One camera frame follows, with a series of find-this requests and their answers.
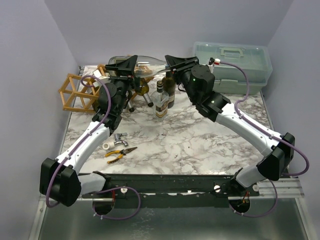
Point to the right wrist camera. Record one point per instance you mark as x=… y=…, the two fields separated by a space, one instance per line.
x=213 y=62

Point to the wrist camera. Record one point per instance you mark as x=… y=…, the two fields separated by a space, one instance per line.
x=104 y=78
x=213 y=62

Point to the green bottle beige label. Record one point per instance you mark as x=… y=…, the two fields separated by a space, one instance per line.
x=144 y=92

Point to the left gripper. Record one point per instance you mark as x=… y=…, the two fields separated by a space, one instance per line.
x=125 y=69

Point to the green bottle brown label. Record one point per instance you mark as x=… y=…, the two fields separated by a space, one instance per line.
x=130 y=106

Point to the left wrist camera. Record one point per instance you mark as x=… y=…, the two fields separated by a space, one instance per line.
x=104 y=78

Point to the chrome tap fitting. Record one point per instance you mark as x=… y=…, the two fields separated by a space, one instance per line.
x=119 y=141

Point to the translucent plastic toolbox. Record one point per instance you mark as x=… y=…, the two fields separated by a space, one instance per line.
x=254 y=60

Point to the clear glass carafe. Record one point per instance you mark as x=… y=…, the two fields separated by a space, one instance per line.
x=147 y=66

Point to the wooden wine rack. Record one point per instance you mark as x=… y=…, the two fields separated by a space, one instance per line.
x=79 y=98

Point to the clear square liquor bottle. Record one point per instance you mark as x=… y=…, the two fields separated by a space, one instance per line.
x=160 y=99

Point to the tall green wine bottle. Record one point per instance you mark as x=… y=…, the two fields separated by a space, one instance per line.
x=169 y=86

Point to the white tape roll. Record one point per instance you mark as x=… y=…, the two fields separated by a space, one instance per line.
x=108 y=145

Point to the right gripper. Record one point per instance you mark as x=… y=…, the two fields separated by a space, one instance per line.
x=185 y=66

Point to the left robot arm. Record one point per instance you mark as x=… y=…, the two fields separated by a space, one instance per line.
x=60 y=181

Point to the yellow handled pliers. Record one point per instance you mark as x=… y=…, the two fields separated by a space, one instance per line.
x=120 y=153

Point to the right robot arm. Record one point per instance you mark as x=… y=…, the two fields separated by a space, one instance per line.
x=277 y=149

